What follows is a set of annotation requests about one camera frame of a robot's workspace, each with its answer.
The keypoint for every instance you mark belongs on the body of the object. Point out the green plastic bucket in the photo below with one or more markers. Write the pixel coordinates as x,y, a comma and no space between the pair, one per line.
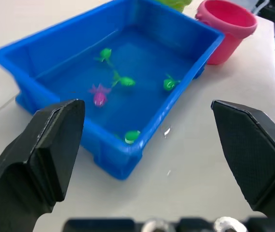
175,3

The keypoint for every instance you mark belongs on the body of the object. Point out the blue plastic tub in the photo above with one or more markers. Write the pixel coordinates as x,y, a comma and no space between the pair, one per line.
137,72

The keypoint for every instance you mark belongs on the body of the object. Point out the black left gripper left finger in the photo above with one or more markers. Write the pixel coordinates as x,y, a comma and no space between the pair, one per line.
31,154

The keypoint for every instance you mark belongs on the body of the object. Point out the pink toy fish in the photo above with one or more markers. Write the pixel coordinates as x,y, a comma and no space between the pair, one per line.
100,95

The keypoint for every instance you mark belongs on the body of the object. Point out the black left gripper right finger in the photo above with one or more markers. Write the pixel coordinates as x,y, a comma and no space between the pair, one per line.
251,149

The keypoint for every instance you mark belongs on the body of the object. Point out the pink plastic bucket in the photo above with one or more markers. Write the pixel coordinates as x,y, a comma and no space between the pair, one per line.
224,31

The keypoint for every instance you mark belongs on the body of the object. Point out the green toy fish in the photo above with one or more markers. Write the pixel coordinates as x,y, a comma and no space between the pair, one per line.
125,81
132,136
105,55
169,83

